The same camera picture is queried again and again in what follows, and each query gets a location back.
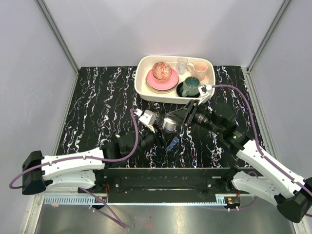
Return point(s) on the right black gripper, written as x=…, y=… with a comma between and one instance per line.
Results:
x=181, y=115

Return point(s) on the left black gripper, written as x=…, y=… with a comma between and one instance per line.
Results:
x=167, y=137

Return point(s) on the white pill bottle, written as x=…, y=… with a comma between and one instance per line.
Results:
x=169, y=124

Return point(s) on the blue pill organizer box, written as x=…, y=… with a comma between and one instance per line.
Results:
x=173, y=143

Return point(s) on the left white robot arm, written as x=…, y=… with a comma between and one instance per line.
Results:
x=41, y=173

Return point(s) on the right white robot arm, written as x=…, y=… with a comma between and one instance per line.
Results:
x=289, y=192

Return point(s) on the black saucer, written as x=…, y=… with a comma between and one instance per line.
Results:
x=179, y=90

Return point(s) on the green ceramic mug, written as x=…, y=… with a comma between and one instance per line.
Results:
x=190, y=86

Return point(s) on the white rectangular dish tub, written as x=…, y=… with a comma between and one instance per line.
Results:
x=146, y=64

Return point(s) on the cream plate under pink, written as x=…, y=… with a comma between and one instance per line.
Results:
x=159, y=91

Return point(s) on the orange patterned bowl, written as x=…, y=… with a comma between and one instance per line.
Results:
x=161, y=71

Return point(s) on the pink ceramic mug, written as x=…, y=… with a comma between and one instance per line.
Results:
x=198, y=70

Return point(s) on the clear drinking glass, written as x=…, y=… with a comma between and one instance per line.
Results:
x=181, y=65

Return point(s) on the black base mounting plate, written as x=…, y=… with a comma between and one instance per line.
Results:
x=164, y=185

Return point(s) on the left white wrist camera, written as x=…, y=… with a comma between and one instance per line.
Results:
x=147, y=118

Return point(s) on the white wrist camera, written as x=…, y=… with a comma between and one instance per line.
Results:
x=147, y=118
x=206, y=91

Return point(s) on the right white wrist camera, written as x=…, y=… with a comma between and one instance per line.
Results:
x=206, y=91

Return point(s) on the white slotted cable duct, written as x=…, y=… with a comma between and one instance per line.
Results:
x=88, y=200

